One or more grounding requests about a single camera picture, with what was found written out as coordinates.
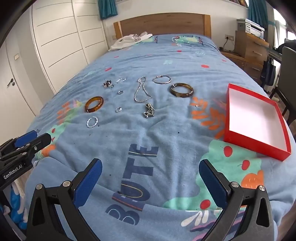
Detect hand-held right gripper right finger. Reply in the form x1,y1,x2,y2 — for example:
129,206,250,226
199,159,274,241

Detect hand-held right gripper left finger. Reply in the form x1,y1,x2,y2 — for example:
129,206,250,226
26,158,103,241

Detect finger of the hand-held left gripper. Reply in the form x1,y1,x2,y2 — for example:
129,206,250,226
0,130,38,156
0,133,52,169

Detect twisted silver hoop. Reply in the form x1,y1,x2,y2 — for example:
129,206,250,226
86,116,99,128

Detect orange amber bangle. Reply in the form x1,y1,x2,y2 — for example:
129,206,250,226
84,96,104,113

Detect red cardboard box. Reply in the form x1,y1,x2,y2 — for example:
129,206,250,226
223,83,292,161

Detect silver chain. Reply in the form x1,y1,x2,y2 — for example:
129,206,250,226
143,103,155,118

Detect dark brown bangle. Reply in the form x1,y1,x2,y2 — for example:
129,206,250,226
170,82,194,98

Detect silver chain necklace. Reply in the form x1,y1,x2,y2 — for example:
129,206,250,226
133,76,153,103

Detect person's left hand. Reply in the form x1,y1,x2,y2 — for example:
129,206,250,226
6,183,26,230

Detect white door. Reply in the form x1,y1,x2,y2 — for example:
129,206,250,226
0,35,38,145

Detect white wardrobe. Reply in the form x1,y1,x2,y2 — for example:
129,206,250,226
30,0,109,93

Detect low wooden nightstand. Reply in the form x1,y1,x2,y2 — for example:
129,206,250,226
220,50,264,80

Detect dark blue bag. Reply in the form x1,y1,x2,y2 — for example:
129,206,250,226
260,58,277,87

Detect grey chair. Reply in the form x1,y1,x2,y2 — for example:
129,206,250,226
269,46,296,121

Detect white garment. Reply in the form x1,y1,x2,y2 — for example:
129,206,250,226
109,32,153,52

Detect wooden drawer chest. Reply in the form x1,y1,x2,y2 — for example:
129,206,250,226
235,30,270,66

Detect grey desk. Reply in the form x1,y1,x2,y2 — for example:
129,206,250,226
266,47,283,62

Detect teal curtain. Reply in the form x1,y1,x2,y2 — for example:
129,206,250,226
98,0,118,20
248,0,269,29

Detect dark backpack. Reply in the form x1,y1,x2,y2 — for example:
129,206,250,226
277,38,296,54

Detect white printer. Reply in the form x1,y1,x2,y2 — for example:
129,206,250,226
237,19,265,39

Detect wooden bed headboard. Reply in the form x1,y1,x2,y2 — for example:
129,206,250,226
113,14,211,40

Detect thin silver bracelet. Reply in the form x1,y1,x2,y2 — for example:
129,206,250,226
152,75,172,85

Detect black power cable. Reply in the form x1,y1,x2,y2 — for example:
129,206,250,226
219,38,232,51

